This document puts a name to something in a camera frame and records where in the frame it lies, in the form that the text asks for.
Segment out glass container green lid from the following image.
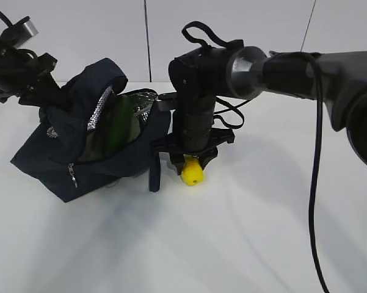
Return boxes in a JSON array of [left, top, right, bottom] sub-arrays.
[[78, 95, 140, 162]]

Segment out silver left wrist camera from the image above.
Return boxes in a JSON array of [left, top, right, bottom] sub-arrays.
[[0, 16, 38, 49]]

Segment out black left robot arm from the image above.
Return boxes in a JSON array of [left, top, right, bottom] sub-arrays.
[[0, 40, 71, 110]]

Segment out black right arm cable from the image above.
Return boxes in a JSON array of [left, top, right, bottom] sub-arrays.
[[181, 21, 332, 293]]

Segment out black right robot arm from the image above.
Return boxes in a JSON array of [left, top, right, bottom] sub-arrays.
[[151, 46, 367, 169]]

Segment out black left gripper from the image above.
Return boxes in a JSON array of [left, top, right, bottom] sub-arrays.
[[0, 45, 72, 111]]

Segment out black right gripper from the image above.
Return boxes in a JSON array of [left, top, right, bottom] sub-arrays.
[[151, 93, 234, 176]]

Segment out yellow lemon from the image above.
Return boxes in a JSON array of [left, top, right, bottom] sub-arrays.
[[181, 156, 204, 186]]

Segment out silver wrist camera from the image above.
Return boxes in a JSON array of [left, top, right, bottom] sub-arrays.
[[154, 92, 178, 112], [0, 16, 38, 49]]

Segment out green cucumber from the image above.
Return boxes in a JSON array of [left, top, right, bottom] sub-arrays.
[[104, 95, 133, 155]]

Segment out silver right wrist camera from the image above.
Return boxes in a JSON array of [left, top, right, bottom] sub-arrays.
[[154, 92, 178, 112]]

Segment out navy blue lunch bag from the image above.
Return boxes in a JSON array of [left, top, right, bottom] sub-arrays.
[[11, 58, 171, 202]]

